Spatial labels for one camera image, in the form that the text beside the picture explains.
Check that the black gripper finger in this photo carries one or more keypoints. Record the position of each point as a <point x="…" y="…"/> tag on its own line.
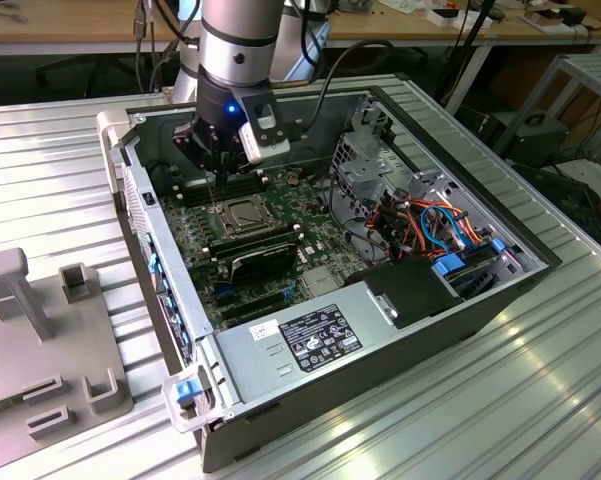
<point x="192" y="147"/>
<point x="232" y="157"/>

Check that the thin metal locking lever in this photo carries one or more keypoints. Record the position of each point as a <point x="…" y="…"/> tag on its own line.
<point x="211" y="192"/>

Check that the silver CPU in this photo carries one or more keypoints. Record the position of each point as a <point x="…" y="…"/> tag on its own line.
<point x="247" y="214"/>

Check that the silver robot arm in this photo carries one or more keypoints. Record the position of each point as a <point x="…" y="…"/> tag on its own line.
<point x="235" y="45"/>

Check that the black RAM slot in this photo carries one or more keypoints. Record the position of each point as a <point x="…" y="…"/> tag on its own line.
<point x="200" y="198"/>
<point x="195" y="186"/>

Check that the black CPU socket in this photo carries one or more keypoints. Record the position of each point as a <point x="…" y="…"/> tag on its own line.
<point x="220" y="215"/>

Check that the blue expansion slot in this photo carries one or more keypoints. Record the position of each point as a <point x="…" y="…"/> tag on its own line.
<point x="223" y="292"/>

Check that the black expansion slot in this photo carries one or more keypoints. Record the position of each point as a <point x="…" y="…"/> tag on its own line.
<point x="255" y="301"/>
<point x="252" y="314"/>

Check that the black RAM stick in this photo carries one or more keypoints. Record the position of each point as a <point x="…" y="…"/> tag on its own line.
<point x="255" y="248"/>

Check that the black graphics card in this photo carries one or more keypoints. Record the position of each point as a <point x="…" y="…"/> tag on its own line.
<point x="265" y="265"/>

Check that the green motherboard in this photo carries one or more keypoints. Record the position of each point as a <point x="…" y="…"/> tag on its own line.
<point x="330" y="240"/>

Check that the silver drive cage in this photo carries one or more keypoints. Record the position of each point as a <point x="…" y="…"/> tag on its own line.
<point x="360" y="172"/>

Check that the silver chipset heatsink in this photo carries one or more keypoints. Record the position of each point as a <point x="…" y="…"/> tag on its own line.
<point x="322" y="280"/>

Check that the wooden desk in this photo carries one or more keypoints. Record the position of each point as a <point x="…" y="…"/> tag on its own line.
<point x="70" y="22"/>

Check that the silver power supply unit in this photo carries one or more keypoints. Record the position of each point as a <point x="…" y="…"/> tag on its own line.
<point x="260" y="360"/>

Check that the black plastic shroud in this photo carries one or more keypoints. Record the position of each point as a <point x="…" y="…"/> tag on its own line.
<point x="410" y="295"/>

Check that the clear latch with blue clip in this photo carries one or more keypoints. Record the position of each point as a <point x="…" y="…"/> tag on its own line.
<point x="187" y="392"/>

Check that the blue disk carrier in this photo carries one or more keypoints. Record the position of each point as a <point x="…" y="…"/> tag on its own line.
<point x="450" y="265"/>

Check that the grey parts rack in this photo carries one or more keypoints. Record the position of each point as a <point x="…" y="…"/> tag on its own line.
<point x="55" y="350"/>

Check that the open grey PC case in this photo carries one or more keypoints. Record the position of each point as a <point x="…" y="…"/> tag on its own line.
<point x="355" y="385"/>

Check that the white box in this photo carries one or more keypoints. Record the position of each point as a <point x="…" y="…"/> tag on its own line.
<point x="475" y="22"/>

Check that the small blue clip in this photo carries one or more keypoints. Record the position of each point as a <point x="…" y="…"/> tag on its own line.
<point x="497" y="246"/>

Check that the brown cardboard box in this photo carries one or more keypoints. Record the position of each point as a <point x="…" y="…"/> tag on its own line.
<point x="542" y="20"/>

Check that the small black device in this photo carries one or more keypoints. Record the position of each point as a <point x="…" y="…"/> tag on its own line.
<point x="575" y="16"/>

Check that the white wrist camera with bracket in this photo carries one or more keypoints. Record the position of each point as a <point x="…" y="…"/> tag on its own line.
<point x="265" y="145"/>

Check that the silver metal bracket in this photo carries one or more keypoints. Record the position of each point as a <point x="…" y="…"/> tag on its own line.
<point x="437" y="187"/>

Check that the metal shelf frame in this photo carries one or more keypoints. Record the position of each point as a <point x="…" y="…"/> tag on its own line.
<point x="595" y="67"/>

